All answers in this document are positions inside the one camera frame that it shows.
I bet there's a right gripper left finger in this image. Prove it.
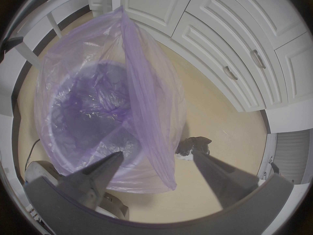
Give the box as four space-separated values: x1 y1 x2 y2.
57 151 124 209

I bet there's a grey padded white chair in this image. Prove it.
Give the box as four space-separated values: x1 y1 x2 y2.
13 0 113 69

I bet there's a purple plastic bag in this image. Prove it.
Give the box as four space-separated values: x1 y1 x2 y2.
34 5 187 194

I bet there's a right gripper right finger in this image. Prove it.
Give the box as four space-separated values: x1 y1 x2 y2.
192 149 260 209

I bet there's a black plastic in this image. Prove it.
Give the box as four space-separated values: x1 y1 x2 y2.
176 136 213 156

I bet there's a black cable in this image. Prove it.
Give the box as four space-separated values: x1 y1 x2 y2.
26 139 41 171

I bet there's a white trash bin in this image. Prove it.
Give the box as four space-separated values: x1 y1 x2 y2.
49 60 149 172

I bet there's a white wardrobe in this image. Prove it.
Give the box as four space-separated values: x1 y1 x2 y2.
111 0 313 113

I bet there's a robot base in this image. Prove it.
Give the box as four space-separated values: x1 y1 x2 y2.
24 161 130 221

